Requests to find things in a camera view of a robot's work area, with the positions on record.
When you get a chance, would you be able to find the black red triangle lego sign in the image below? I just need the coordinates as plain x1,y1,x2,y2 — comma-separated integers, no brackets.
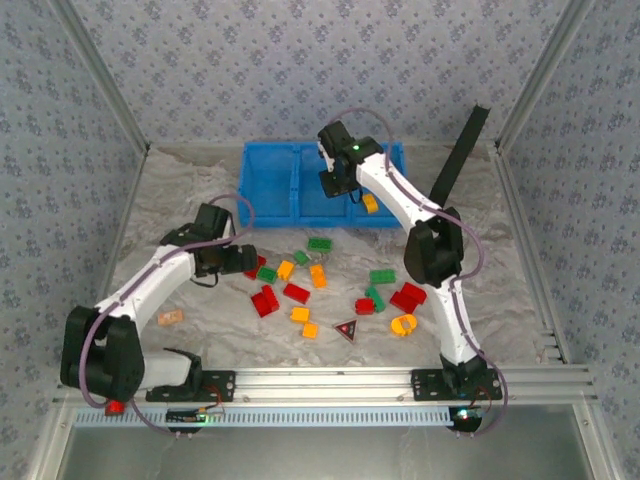
332,318,360,345

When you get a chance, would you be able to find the aluminium frame post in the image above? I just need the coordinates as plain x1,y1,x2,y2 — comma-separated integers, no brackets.
494,0,597,151
49,0,152,154

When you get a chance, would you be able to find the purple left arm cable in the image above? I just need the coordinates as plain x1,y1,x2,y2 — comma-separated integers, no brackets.
79,193,257,439

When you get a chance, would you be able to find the slotted grey cable duct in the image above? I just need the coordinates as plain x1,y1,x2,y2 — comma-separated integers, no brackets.
74,405,454,427

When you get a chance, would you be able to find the long black channel strip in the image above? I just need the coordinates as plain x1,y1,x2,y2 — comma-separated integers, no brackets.
430,103,491,209

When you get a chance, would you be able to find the blue three-compartment bin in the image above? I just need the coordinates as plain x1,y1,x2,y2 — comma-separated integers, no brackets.
238,140,407,229

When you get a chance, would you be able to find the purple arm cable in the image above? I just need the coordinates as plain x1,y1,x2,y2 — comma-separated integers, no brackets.
327,107,510,440
79,193,257,439

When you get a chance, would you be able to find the yellow round-hole lego piece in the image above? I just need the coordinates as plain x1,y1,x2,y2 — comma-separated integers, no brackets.
390,313,419,338

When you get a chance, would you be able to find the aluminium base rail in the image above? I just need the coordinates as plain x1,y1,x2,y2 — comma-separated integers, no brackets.
52,366,599,405

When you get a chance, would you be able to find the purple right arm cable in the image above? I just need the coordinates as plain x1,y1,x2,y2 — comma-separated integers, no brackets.
327,107,510,440

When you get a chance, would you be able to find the red stepped lego brick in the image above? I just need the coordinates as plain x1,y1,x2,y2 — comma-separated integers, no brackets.
389,282,428,315
250,284,280,318

